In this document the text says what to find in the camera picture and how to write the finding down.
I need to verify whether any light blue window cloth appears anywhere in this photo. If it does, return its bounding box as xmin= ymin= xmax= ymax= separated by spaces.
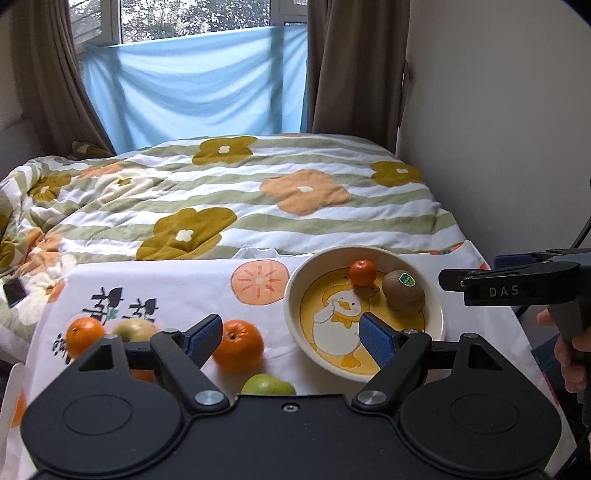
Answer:
xmin=82 ymin=25 xmax=308 ymax=153

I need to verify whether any brown left curtain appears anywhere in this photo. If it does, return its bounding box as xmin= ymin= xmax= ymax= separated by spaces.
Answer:
xmin=11 ymin=1 xmax=114 ymax=156

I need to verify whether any black cable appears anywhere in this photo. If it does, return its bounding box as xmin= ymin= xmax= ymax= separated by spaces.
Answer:
xmin=570 ymin=214 xmax=591 ymax=250

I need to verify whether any brown curtain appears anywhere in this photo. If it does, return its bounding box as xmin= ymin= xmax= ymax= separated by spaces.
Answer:
xmin=307 ymin=0 xmax=411 ymax=152
xmin=11 ymin=1 xmax=114 ymax=156

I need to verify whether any large orange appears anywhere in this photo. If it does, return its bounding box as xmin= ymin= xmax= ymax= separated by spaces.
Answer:
xmin=212 ymin=319 xmax=264 ymax=374

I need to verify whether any yellow-green apple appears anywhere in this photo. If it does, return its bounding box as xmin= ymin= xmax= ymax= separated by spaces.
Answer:
xmin=112 ymin=318 xmax=159 ymax=343

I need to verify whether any orange at left edge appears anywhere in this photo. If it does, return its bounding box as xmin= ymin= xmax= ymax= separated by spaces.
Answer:
xmin=65 ymin=317 xmax=105 ymax=360

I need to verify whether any floral striped quilt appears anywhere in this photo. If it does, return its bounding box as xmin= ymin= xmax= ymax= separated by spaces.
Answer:
xmin=1 ymin=134 xmax=464 ymax=361

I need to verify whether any cream duck print bowl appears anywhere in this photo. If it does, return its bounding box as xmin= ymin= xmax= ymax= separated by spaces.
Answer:
xmin=283 ymin=246 xmax=446 ymax=382

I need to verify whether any brown right curtain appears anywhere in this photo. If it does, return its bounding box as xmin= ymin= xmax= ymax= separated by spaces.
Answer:
xmin=307 ymin=0 xmax=411 ymax=152

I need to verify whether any brown kiwi with sticker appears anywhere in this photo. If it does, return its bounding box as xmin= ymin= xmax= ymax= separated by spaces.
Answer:
xmin=382 ymin=270 xmax=426 ymax=315

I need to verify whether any person's right hand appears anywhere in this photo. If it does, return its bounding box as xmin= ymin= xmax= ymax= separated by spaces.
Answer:
xmin=554 ymin=329 xmax=591 ymax=393

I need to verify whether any window with white frame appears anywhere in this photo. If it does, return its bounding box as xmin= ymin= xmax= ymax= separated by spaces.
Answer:
xmin=68 ymin=0 xmax=308 ymax=53

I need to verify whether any black smartphone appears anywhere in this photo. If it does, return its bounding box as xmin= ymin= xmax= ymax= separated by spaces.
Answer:
xmin=3 ymin=278 xmax=28 ymax=308

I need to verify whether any green apple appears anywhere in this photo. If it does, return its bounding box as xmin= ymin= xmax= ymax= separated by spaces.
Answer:
xmin=240 ymin=373 xmax=297 ymax=396

